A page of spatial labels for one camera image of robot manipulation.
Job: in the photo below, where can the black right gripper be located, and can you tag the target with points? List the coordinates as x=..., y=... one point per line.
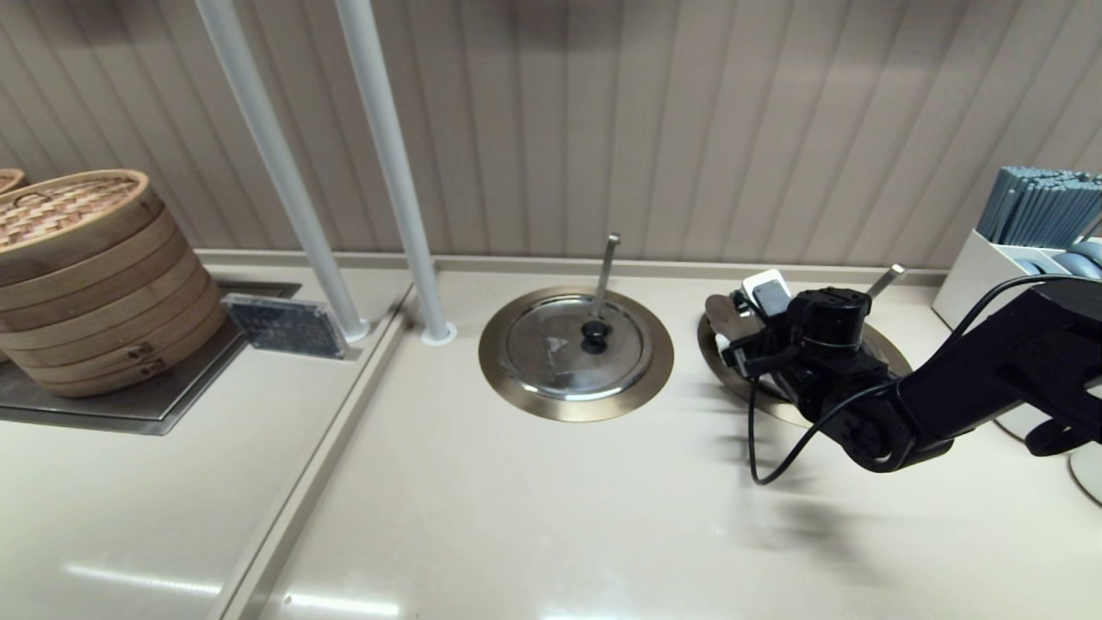
x=826, y=344

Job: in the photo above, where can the folding steel pot lid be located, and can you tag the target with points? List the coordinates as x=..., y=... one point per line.
x=732, y=319

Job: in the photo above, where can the steel pot lid black knob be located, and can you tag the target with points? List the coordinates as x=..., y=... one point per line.
x=551, y=362

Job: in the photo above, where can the bamboo steamer baskets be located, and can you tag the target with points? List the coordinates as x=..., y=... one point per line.
x=95, y=293

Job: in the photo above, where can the white cutlery holder box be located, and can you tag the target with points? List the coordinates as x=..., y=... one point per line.
x=973, y=275

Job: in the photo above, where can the grey-blue chopstick bundle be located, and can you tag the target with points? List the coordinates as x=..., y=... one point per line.
x=1042, y=207

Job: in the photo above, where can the white support pole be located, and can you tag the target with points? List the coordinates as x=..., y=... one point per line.
x=392, y=155
x=275, y=155

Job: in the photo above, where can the dark acrylic label sign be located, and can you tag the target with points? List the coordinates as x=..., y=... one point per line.
x=284, y=325

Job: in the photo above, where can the recessed steel steamer tray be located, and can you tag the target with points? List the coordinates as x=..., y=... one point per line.
x=146, y=409

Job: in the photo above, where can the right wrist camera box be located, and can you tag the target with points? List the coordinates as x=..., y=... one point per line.
x=769, y=293

